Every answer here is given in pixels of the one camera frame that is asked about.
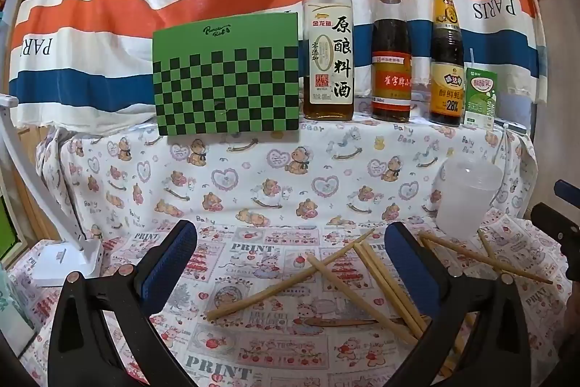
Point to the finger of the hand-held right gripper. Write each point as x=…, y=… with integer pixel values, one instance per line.
x=555, y=224
x=570, y=191

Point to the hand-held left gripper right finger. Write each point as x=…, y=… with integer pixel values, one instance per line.
x=410, y=264

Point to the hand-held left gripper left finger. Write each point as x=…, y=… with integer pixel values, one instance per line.
x=170, y=264

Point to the wooden chopstick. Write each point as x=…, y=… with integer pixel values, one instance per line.
x=393, y=282
x=462, y=337
x=385, y=285
x=290, y=278
x=487, y=246
x=521, y=271
x=362, y=299

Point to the translucent plastic cup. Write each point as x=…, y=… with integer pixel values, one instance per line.
x=469, y=201

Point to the white desk lamp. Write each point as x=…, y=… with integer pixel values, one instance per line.
x=68, y=260

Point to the bear print cloth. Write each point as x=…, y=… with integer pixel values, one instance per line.
x=253, y=178

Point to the green milk carton with straw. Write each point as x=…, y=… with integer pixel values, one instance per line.
x=480, y=101

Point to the beige cabinet side panel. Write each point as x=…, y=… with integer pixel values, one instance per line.
x=557, y=60

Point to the red print tablecloth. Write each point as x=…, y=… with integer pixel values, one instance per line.
x=272, y=350

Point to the yellow label dark sauce bottle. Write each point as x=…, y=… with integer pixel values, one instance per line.
x=447, y=87

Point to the green framed board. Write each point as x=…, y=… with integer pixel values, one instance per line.
x=5, y=224

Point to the green checkered box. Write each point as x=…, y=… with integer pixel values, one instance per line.
x=226, y=83

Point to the red cap sauce bottle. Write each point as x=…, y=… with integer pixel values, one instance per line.
x=391, y=74

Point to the clear cooking wine bottle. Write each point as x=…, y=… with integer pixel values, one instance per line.
x=328, y=65

